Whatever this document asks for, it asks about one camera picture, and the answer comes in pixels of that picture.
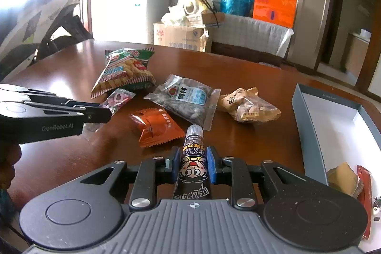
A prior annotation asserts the black cartoon snack tube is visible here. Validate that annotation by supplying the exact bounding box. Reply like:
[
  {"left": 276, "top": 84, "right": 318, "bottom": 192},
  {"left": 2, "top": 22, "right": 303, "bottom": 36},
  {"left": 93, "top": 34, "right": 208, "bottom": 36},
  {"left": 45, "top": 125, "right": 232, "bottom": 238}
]
[{"left": 172, "top": 125, "right": 230, "bottom": 201}]

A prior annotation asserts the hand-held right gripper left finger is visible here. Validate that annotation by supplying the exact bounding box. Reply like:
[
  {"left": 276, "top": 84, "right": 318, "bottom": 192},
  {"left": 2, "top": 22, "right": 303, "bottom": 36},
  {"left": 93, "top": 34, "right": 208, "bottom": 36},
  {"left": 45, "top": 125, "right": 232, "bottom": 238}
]
[{"left": 80, "top": 147, "right": 179, "bottom": 210}]

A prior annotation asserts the green prawn cracker packet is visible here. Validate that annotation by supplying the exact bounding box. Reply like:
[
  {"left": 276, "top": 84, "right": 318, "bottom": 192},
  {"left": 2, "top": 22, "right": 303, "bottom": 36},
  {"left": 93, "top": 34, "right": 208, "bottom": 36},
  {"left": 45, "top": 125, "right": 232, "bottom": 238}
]
[{"left": 90, "top": 47, "right": 157, "bottom": 99}]

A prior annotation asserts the white checked cloth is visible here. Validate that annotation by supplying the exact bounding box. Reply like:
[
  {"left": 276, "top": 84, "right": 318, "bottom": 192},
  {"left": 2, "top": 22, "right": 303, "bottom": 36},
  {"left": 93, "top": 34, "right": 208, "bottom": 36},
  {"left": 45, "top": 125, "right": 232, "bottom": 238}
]
[{"left": 213, "top": 14, "right": 295, "bottom": 60}]

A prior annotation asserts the dark television cabinet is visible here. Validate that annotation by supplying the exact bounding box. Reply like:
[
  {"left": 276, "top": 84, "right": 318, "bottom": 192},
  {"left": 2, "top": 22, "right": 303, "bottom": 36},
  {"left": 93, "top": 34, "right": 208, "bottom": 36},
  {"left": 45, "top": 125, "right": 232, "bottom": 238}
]
[{"left": 211, "top": 41, "right": 283, "bottom": 68}]

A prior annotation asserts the small flat cardboard box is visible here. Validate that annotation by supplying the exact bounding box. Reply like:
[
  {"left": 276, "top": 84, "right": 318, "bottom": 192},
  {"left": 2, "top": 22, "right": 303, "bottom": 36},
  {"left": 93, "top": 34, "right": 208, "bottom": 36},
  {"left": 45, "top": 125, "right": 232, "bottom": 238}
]
[{"left": 186, "top": 11, "right": 226, "bottom": 27}]

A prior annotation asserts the clear snack packet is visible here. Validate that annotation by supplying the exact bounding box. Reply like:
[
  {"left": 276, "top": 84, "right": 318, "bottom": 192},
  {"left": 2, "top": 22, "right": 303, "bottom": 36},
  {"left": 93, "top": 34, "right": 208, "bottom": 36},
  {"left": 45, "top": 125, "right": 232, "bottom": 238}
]
[{"left": 83, "top": 88, "right": 136, "bottom": 134}]

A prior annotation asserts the tan nut packet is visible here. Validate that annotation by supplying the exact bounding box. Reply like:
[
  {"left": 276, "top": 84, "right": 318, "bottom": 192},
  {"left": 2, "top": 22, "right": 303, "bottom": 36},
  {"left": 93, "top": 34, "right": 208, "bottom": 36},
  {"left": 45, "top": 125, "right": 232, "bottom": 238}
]
[{"left": 217, "top": 87, "right": 282, "bottom": 123}]

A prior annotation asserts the orange snack packet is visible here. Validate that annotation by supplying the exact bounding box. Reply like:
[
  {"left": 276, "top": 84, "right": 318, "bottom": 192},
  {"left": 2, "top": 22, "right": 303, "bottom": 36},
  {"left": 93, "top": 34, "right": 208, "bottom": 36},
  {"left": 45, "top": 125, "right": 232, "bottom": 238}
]
[{"left": 129, "top": 108, "right": 185, "bottom": 148}]

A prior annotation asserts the small tan snack packet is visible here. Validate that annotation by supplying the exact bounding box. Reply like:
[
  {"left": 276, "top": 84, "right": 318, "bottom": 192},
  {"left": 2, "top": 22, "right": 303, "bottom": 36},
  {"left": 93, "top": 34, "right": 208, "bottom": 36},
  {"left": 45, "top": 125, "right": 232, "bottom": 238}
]
[{"left": 327, "top": 162, "right": 361, "bottom": 198}]

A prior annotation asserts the red snack packet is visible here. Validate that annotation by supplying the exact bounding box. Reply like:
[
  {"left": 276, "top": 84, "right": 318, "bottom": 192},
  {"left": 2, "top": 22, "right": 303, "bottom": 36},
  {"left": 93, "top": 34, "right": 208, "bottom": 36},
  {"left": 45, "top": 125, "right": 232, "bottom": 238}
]
[{"left": 356, "top": 165, "right": 373, "bottom": 239}]

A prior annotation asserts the orange paper bag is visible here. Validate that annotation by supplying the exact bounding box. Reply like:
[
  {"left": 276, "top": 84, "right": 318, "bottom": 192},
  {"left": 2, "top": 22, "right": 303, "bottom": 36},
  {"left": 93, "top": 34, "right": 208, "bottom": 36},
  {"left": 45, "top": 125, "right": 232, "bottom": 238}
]
[{"left": 252, "top": 0, "right": 298, "bottom": 29}]

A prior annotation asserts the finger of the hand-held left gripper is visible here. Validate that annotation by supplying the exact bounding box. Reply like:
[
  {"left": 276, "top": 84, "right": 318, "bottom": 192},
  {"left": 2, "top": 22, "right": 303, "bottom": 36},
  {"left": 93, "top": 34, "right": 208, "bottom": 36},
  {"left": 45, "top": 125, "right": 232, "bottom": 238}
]
[
  {"left": 18, "top": 89, "right": 103, "bottom": 109},
  {"left": 25, "top": 102, "right": 113, "bottom": 124}
]

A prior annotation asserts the white plastic bag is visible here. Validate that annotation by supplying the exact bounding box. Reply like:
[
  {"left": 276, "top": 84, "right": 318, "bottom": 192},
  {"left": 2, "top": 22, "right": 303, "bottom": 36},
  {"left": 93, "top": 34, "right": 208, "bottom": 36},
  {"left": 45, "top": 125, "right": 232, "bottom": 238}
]
[{"left": 161, "top": 0, "right": 194, "bottom": 27}]

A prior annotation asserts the large brown cardboard box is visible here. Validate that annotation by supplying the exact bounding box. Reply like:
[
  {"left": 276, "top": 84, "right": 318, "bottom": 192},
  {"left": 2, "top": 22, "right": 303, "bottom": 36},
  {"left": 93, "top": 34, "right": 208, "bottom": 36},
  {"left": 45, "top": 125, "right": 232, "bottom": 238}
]
[{"left": 153, "top": 21, "right": 212, "bottom": 53}]

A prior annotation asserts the clear seed packet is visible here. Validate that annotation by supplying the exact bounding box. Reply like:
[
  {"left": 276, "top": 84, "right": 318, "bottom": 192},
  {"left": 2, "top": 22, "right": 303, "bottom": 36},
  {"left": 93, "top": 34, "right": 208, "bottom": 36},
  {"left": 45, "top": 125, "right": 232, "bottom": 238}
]
[{"left": 144, "top": 74, "right": 221, "bottom": 131}]

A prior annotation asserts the white scooter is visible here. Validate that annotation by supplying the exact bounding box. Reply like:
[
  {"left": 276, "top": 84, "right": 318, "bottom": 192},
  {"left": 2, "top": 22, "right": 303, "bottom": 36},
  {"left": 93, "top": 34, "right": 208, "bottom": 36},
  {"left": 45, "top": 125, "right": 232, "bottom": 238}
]
[{"left": 0, "top": 0, "right": 94, "bottom": 76}]

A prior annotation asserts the wooden kitchen cabinet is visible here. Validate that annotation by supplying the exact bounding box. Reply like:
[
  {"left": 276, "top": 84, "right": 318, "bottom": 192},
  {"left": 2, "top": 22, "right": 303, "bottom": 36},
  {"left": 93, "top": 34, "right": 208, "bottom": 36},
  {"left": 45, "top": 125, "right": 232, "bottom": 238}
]
[{"left": 345, "top": 31, "right": 372, "bottom": 77}]

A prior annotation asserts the small white fridge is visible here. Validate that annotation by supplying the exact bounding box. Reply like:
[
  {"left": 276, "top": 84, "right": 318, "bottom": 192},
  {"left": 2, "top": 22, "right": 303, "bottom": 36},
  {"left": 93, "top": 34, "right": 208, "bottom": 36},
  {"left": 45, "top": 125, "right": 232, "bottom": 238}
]
[{"left": 91, "top": 0, "right": 171, "bottom": 45}]

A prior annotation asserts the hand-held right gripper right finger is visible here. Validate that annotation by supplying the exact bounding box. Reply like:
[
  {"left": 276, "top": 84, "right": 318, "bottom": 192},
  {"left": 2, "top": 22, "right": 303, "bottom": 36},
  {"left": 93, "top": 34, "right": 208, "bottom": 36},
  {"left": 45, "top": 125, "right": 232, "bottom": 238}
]
[{"left": 207, "top": 146, "right": 307, "bottom": 210}]

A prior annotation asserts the yellow white tape roll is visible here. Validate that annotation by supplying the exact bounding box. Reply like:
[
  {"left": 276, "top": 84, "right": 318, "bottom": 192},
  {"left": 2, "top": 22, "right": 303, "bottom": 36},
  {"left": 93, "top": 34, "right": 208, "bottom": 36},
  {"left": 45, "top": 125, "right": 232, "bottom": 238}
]
[{"left": 183, "top": 0, "right": 206, "bottom": 16}]

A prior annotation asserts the grey cardboard box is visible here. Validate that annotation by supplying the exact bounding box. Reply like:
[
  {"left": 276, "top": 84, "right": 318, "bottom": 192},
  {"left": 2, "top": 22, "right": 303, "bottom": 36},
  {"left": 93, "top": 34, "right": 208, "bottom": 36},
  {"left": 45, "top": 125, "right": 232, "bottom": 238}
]
[{"left": 291, "top": 83, "right": 381, "bottom": 239}]

